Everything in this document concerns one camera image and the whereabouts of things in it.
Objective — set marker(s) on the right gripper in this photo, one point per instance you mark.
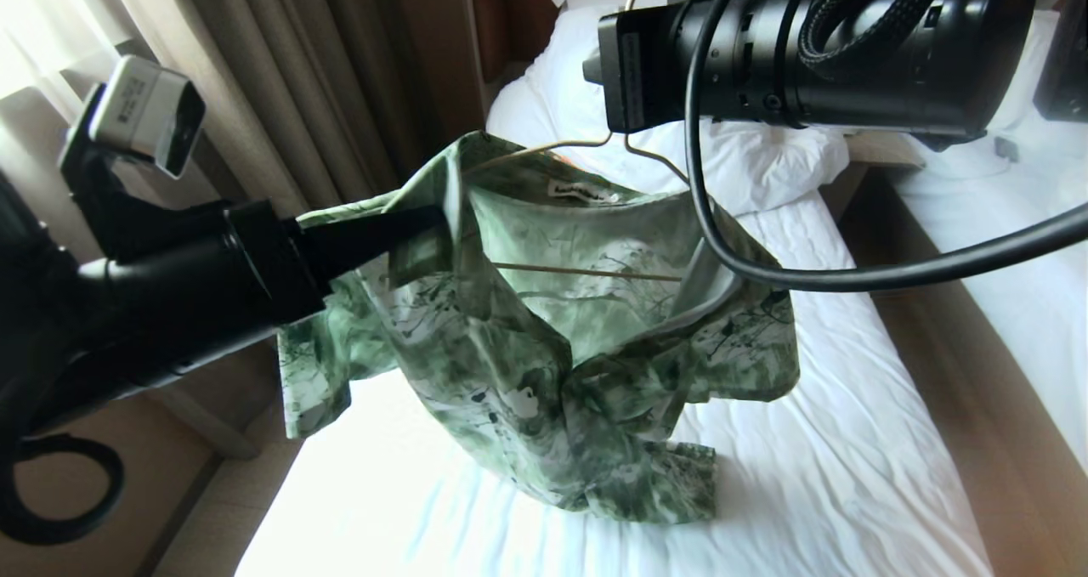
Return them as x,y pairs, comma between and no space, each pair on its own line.
875,84

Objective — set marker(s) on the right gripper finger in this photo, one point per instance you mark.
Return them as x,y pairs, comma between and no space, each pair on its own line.
593,70

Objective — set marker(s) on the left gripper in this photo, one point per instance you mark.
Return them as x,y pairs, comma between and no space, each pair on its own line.
187,296

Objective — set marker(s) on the green patterned shirt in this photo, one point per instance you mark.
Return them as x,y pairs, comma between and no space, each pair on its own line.
510,373

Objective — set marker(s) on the thin clothes hanger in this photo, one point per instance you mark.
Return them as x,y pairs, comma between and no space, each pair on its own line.
586,270

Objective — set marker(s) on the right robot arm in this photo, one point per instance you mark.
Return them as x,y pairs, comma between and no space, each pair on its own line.
1067,42

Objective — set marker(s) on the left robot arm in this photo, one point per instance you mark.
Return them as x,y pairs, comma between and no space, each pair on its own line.
25,305

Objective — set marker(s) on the white bed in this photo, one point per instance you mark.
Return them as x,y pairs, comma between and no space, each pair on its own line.
1033,305
807,441

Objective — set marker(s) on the beige nightstand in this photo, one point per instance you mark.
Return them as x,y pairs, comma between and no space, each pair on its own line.
884,148

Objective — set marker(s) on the brown wooden headboard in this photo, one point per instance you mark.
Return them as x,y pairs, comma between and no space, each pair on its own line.
518,25

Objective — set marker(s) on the white pillow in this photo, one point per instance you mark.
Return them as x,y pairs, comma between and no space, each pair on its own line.
765,169

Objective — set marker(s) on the beige curtain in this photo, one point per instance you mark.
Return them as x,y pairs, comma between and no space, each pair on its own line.
280,67

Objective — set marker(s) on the beige table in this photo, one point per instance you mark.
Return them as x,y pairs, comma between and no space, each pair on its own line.
195,411

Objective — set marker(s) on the white sheer curtain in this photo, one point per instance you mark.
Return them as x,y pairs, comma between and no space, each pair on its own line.
34,16

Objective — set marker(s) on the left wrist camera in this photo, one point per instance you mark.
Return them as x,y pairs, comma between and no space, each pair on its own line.
144,114

